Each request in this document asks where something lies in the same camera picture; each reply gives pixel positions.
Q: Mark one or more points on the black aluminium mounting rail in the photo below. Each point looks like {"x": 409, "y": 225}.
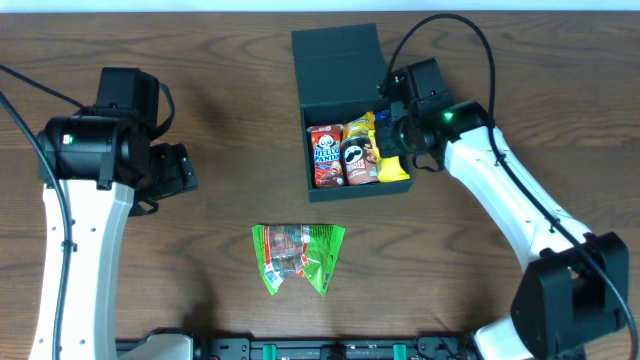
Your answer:
{"x": 420, "y": 348}

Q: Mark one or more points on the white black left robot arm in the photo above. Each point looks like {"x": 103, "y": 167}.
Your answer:
{"x": 99, "y": 172}

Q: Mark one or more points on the yellow snack packet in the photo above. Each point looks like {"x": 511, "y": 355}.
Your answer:
{"x": 389, "y": 169}

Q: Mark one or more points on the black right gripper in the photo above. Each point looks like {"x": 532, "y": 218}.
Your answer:
{"x": 388, "y": 142}

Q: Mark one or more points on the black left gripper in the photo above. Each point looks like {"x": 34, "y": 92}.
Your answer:
{"x": 177, "y": 169}

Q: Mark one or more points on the red Hello Panda snack box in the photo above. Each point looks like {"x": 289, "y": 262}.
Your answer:
{"x": 325, "y": 142}

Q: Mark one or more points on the small red Pringles can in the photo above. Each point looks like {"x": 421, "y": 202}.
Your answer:
{"x": 359, "y": 161}

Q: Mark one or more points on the blue cookie roll packet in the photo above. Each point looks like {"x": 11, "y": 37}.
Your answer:
{"x": 382, "y": 115}

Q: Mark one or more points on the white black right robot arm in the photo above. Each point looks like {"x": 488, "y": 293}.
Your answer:
{"x": 575, "y": 283}

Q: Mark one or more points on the dark green gift box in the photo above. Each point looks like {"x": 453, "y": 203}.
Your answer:
{"x": 337, "y": 73}

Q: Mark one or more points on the green candy bag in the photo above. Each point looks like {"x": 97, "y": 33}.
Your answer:
{"x": 286, "y": 250}

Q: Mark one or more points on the orange Lemond biscuit packet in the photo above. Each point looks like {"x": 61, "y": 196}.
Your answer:
{"x": 360, "y": 126}

